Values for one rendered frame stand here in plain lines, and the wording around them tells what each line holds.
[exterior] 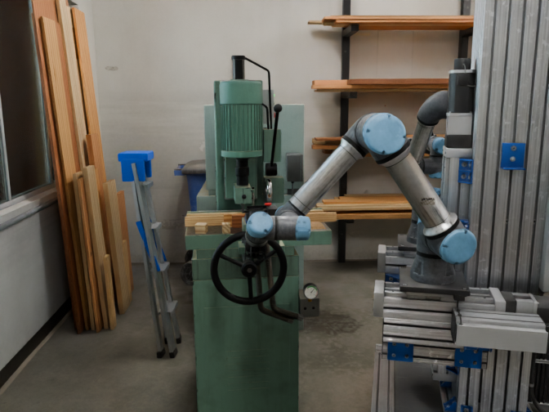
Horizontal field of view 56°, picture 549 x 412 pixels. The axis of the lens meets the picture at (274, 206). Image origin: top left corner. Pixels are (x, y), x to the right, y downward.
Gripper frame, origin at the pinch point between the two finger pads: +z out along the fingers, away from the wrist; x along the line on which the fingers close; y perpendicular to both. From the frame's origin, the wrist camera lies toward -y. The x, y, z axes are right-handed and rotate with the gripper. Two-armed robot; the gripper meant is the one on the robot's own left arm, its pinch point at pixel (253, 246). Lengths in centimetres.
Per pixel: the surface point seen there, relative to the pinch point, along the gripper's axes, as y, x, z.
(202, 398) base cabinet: 52, -19, 58
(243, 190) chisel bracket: -30.3, -2.6, 23.3
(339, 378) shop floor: 44, 51, 101
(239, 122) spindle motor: -53, -5, 6
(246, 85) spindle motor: -66, -3, -2
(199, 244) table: -6.6, -20.3, 23.3
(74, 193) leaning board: -65, -101, 122
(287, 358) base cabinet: 36, 18, 50
